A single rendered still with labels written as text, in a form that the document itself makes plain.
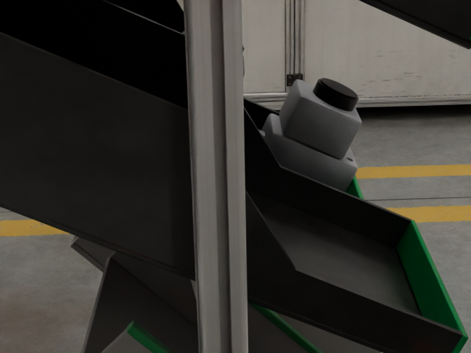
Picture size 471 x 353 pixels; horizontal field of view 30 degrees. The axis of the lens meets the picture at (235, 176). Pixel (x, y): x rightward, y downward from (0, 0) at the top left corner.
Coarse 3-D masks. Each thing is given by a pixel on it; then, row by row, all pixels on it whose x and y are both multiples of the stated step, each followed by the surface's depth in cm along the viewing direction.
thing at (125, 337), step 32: (128, 256) 54; (128, 288) 53; (160, 288) 55; (192, 288) 55; (96, 320) 48; (128, 320) 50; (160, 320) 53; (192, 320) 56; (256, 320) 56; (96, 352) 45; (128, 352) 42; (160, 352) 42; (192, 352) 53; (256, 352) 57; (288, 352) 57; (320, 352) 57
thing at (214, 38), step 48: (192, 0) 32; (240, 0) 33; (192, 48) 33; (240, 48) 33; (192, 96) 34; (240, 96) 34; (192, 144) 36; (240, 144) 35; (192, 192) 37; (240, 192) 35; (240, 240) 36; (240, 288) 37; (240, 336) 38
